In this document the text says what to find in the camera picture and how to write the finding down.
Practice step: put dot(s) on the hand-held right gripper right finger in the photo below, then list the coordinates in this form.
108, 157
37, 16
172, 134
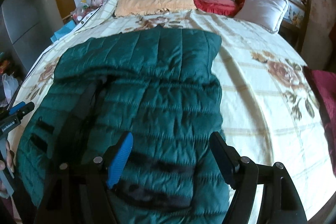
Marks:
223, 158

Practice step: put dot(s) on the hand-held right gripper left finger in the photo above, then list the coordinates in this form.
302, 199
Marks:
119, 163

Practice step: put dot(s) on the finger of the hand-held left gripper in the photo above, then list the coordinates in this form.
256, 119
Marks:
27, 108
15, 108

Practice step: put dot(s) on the green quilted puffer jacket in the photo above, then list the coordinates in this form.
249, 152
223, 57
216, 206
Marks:
157, 98

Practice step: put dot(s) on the person's left hand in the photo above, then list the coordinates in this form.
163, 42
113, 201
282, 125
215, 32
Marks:
10, 158

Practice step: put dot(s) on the white plastic bag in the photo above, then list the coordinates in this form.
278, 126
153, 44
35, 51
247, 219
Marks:
10, 86

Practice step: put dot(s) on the bed with checked sheet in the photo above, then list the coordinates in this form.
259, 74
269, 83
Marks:
262, 98

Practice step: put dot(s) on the grey refrigerator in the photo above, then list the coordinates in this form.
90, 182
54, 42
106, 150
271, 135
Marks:
26, 27

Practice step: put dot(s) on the blue box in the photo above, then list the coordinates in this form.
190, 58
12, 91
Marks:
63, 31

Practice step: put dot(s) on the pile of small bottles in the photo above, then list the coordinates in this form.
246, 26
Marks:
81, 11

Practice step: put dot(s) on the maroon blanket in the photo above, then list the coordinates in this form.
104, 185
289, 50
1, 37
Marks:
324, 103

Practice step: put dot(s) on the plush toy with red hat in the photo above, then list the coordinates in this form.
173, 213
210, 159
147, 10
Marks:
97, 0

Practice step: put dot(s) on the white pillow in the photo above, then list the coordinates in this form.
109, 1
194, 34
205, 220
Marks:
262, 12

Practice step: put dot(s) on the red heart-shaped pillow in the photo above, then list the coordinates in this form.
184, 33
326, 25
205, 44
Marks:
212, 1

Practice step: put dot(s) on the wooden chair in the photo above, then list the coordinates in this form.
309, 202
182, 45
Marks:
299, 14

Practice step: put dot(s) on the yellow frilled pillow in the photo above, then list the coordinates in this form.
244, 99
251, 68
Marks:
155, 1

